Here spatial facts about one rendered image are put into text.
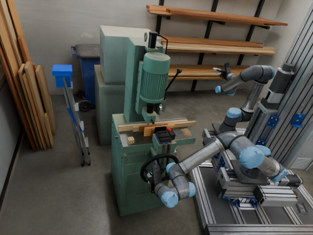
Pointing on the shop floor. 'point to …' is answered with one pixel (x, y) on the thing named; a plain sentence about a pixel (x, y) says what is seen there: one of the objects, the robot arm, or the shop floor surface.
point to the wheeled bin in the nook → (87, 73)
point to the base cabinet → (132, 183)
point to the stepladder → (72, 107)
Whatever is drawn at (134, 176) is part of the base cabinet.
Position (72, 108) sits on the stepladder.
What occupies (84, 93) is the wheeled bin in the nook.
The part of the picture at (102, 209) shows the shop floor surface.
